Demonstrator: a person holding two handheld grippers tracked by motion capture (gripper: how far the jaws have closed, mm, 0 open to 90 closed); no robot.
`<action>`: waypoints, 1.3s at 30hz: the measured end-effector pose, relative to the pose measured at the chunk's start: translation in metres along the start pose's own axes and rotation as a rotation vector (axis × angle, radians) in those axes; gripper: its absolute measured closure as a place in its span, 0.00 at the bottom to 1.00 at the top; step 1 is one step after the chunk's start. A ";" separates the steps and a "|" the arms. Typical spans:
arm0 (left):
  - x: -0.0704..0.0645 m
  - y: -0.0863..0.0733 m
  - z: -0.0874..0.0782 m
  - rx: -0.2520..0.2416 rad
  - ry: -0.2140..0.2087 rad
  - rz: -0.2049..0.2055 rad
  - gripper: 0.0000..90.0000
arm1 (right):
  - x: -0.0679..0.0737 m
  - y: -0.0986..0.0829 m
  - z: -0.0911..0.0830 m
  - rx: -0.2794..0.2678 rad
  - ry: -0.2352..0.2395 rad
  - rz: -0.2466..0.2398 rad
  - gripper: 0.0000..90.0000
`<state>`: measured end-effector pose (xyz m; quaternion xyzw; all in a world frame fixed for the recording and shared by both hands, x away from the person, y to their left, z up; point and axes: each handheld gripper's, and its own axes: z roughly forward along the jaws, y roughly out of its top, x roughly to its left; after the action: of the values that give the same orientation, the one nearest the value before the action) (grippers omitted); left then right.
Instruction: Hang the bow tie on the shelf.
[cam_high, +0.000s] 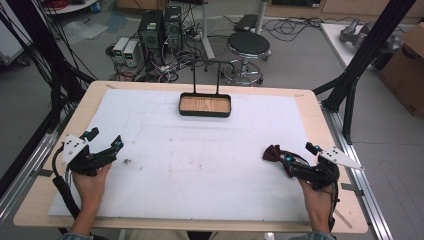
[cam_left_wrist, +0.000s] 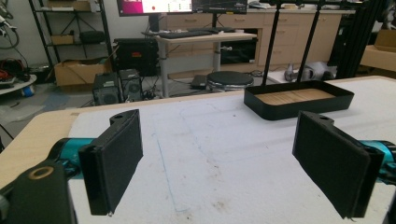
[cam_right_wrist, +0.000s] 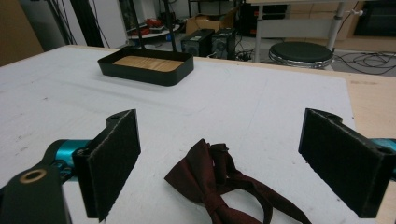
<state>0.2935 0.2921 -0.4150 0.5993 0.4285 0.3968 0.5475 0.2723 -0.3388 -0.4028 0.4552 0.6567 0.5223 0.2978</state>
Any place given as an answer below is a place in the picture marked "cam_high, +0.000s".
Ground black round stool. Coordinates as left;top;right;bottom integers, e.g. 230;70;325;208
222;31;272;88

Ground person's right hand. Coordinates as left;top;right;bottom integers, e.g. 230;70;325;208
297;178;335;219

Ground right hand-held gripper black cable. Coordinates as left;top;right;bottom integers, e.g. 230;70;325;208
326;181;342;233

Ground dark red cloth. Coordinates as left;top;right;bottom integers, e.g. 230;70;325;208
262;144;295;178

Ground white board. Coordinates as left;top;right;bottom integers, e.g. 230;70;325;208
319;22;379;72

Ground black tray with hanging bar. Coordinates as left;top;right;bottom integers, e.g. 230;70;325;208
178;58;232;119

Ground left hand-held gripper black cable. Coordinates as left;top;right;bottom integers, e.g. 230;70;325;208
51;144;83;221

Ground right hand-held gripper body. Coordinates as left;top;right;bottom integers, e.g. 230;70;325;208
292;146;365;192

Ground round white table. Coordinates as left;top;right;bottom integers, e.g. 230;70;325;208
42;0;100;16

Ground brown cardboard box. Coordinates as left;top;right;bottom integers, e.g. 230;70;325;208
377;23;424;117

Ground white foam mat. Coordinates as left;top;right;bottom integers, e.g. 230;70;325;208
47;88;314;224

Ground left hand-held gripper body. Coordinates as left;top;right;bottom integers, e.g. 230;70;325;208
60;133;116;178

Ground black metal frame stand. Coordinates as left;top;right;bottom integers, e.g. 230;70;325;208
0;0;98;199
312;0;418;146

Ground black flat case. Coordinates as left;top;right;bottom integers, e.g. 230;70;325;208
233;13;260;33

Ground slim black computer tower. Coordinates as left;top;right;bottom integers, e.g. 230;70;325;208
162;4;184;53

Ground white desk leg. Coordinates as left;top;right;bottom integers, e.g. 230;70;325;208
254;0;269;35
199;0;217;62

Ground grey bench power supply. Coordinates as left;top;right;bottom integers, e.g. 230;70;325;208
112;36;130;64
123;39;141;68

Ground person's left hand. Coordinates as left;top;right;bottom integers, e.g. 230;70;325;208
71;163;113;214

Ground large black computer tower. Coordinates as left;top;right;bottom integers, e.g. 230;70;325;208
137;9;165;65

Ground aluminium rail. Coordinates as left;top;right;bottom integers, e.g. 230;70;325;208
320;101;395;240
0;129;60;223

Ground grey computer towers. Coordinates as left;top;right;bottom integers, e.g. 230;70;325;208
104;6;234;84

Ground hand-held gripper black cable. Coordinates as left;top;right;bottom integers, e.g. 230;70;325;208
326;181;342;233
51;144;83;221

